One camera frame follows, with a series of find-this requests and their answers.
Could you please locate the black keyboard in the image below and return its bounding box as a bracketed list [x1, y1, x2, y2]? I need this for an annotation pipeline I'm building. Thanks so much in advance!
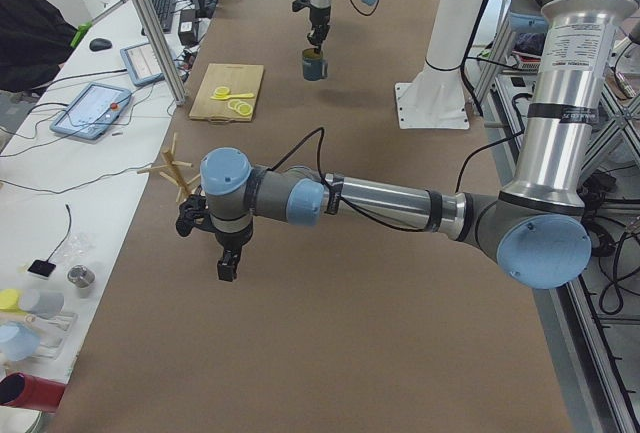
[150, 0, 176, 33]

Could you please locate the black computer mouse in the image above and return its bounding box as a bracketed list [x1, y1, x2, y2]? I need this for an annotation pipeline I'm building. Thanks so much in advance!
[89, 38, 113, 52]

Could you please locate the small metal cylinder weight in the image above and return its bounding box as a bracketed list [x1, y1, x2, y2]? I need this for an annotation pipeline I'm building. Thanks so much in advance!
[67, 265, 95, 298]

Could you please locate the yellow plastic knife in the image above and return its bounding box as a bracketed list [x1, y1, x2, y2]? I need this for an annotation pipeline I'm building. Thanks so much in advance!
[210, 93, 255, 101]

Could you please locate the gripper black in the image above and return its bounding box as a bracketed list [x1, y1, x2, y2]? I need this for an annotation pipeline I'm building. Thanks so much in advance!
[214, 223, 253, 282]
[307, 5, 331, 53]

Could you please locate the small black square pad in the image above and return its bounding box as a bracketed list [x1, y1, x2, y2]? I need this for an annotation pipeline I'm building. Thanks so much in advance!
[27, 259, 56, 278]

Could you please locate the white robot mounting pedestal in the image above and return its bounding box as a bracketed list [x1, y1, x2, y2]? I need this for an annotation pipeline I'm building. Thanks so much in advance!
[395, 0, 484, 129]

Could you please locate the wooden cup storage rack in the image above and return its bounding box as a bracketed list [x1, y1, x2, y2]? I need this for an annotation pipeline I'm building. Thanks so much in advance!
[136, 132, 201, 203]

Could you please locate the far teach pendant tablet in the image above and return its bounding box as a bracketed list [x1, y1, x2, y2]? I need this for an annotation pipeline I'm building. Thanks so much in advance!
[120, 42, 164, 87]

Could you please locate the grey plastic cup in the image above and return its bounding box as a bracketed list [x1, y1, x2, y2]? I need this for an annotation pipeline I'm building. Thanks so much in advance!
[18, 289, 64, 319]

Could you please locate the clear plastic tray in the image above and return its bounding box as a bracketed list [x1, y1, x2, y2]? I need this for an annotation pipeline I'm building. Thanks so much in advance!
[25, 311, 78, 360]

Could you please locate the near teach pendant tablet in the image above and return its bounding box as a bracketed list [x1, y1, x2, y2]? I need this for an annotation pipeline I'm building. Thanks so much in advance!
[49, 82, 133, 141]

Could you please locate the crumpled clear plastic bag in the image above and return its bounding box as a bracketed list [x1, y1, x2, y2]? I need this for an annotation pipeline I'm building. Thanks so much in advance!
[52, 233, 95, 266]

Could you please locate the red cylindrical tube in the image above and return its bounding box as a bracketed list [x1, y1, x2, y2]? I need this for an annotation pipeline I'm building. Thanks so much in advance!
[1, 372, 66, 413]

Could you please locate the black power adapter box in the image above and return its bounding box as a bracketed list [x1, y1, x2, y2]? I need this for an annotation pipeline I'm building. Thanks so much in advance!
[178, 8, 199, 47]

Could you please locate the aluminium frame post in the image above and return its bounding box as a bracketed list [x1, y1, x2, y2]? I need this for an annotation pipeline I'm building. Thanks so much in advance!
[132, 0, 186, 106]

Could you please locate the blue mug yellow inside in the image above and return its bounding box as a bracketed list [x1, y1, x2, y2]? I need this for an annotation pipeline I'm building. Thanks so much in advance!
[302, 48, 328, 81]

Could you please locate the teach pendant tablet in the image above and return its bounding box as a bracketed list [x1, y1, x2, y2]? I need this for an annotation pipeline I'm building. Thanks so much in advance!
[120, 42, 164, 87]
[49, 82, 133, 141]

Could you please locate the yellow plastic cup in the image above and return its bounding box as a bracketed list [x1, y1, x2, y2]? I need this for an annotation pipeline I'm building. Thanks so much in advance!
[0, 289, 22, 313]

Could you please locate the light blue plastic cup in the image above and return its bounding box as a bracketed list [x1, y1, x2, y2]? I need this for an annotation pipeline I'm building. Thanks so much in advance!
[1, 322, 40, 361]

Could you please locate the aluminium side frame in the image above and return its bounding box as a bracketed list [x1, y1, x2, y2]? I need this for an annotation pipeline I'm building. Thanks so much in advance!
[474, 0, 640, 433]

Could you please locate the bamboo cutting board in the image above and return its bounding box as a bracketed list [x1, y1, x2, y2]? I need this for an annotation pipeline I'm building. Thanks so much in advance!
[188, 63, 265, 123]

